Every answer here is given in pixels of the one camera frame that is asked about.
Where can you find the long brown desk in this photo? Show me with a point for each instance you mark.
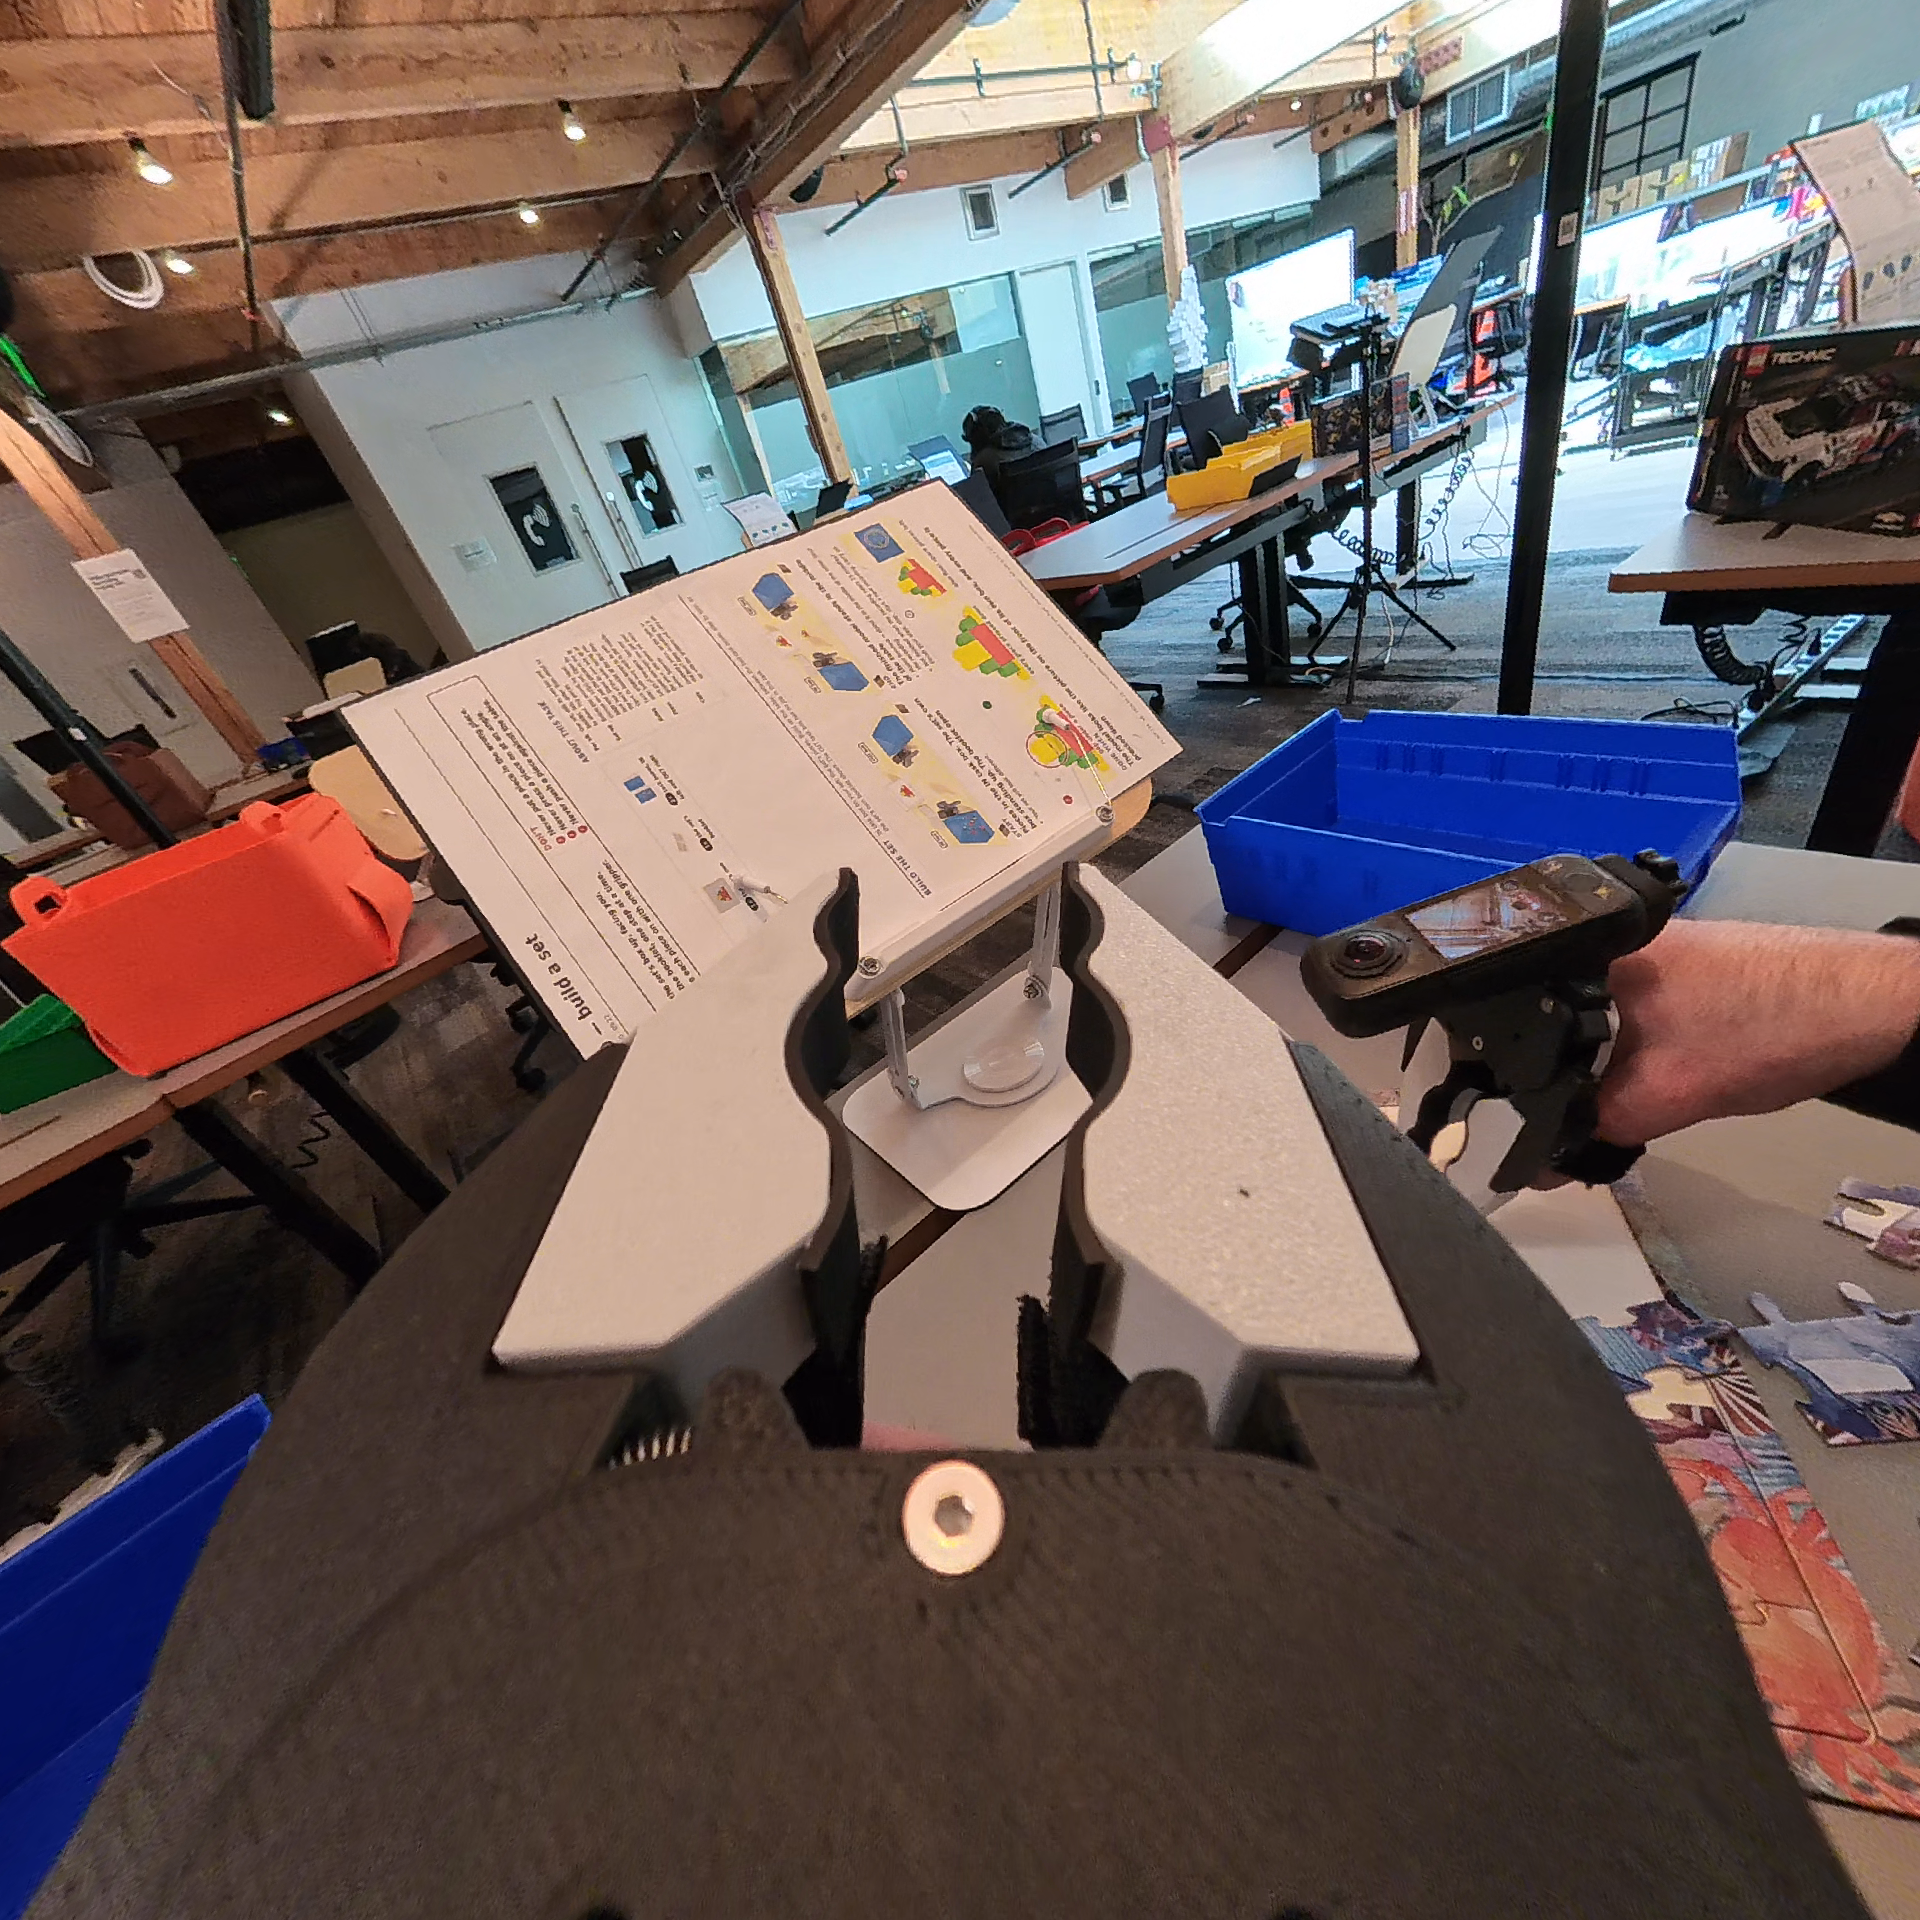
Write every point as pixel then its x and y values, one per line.
pixel 1170 541

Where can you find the black office chair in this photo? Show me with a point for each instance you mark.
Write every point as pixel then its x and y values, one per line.
pixel 1119 647
pixel 1042 490

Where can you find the black tripod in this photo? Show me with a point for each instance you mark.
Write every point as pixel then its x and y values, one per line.
pixel 1369 497

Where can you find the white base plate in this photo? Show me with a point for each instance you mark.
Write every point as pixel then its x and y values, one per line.
pixel 961 1163

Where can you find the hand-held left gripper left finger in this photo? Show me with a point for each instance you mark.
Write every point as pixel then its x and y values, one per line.
pixel 674 1200

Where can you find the black toy car box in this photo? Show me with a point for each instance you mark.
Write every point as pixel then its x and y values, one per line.
pixel 1800 435

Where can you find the printed sheet on stand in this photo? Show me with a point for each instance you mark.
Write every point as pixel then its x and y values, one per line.
pixel 1859 227

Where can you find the green plastic bin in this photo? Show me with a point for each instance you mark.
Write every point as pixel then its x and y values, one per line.
pixel 46 1057

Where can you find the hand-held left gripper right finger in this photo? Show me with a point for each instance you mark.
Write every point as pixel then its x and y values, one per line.
pixel 1244 1200

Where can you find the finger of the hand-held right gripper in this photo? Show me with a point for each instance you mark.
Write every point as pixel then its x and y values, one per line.
pixel 1452 1144
pixel 1426 1075

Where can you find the yellow plastic bin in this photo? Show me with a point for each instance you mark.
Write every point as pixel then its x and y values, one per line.
pixel 1215 485

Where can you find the orange plastic bin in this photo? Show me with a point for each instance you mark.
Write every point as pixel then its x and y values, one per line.
pixel 227 930

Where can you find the person's right forearm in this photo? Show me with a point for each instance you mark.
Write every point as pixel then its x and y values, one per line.
pixel 1859 1006

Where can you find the grey metal bracket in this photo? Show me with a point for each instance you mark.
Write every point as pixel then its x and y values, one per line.
pixel 937 1092

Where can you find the person's right hand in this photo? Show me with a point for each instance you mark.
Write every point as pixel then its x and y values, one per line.
pixel 1696 1036

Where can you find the round clear disc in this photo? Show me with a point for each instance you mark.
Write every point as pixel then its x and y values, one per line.
pixel 1006 1069

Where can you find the grey blue white puzzle piece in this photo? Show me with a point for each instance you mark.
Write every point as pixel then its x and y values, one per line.
pixel 1845 1364

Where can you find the black vertical pole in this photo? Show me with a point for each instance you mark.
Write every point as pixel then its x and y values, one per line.
pixel 1545 376

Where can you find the pale wooden stand board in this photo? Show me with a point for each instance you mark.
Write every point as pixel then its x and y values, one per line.
pixel 360 798

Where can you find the white paper holder bar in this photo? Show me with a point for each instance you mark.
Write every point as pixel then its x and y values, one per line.
pixel 992 894

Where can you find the sea print jigsaw puzzle board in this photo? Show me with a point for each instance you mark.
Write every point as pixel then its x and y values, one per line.
pixel 1559 1245

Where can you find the blue plastic bin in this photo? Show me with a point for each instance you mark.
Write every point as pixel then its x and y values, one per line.
pixel 1351 856
pixel 89 1621

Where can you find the wooden desk with black legs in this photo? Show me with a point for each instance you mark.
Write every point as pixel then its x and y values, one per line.
pixel 1727 560

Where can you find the white angled board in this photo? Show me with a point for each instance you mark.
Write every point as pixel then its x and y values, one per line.
pixel 1433 340

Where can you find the grey desk with brown edge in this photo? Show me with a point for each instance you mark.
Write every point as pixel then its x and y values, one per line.
pixel 76 1150

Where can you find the white printed instruction sheet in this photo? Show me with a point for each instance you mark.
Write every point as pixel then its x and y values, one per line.
pixel 674 751

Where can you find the white paper notice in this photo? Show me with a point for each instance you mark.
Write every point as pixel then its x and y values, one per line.
pixel 128 597

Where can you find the black hanging cylinder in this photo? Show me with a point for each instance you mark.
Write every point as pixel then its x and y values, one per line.
pixel 251 59

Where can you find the black slanted pole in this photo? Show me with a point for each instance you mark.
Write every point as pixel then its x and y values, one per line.
pixel 83 735

